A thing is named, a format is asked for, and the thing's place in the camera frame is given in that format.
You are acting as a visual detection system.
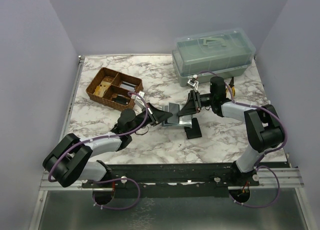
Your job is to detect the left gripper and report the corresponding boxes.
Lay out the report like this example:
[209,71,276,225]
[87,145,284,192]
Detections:
[128,103,173,135]

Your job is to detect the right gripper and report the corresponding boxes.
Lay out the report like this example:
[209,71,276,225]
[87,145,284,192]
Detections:
[178,90,215,117]

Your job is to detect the grey credit card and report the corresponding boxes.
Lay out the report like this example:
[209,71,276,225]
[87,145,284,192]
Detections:
[167,115,179,124]

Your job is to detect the green card holder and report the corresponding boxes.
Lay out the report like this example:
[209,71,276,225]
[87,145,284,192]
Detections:
[161,104,192,127]

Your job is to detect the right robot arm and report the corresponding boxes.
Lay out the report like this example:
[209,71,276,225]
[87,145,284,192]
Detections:
[178,75,288,186]

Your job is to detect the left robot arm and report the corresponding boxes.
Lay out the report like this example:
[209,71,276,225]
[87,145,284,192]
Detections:
[42,103,173,187]

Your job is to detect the grey card on table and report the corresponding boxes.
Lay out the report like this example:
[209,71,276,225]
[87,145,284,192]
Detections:
[163,102,180,117]

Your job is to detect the black card holder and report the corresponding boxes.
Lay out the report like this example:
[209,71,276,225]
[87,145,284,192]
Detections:
[184,118,202,140]

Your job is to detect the woven brown basket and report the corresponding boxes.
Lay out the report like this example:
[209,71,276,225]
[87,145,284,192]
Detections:
[85,67,143,111]

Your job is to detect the translucent green storage box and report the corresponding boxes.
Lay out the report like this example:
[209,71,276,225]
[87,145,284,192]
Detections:
[171,29,256,87]

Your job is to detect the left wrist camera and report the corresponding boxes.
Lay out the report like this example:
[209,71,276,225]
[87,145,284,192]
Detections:
[131,91,146,111]

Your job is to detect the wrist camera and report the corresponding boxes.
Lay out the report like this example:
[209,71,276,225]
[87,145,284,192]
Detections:
[187,74,199,91]
[131,91,146,111]

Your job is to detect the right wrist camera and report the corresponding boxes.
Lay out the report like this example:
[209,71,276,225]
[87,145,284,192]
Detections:
[187,74,199,91]

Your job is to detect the yellow handled pliers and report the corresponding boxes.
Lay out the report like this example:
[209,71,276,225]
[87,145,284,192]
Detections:
[226,77,236,99]

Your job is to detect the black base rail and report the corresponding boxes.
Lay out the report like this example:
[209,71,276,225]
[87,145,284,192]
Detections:
[82,163,259,198]

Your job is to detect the aluminium frame rail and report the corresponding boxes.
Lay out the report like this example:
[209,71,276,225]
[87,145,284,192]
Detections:
[60,56,86,139]

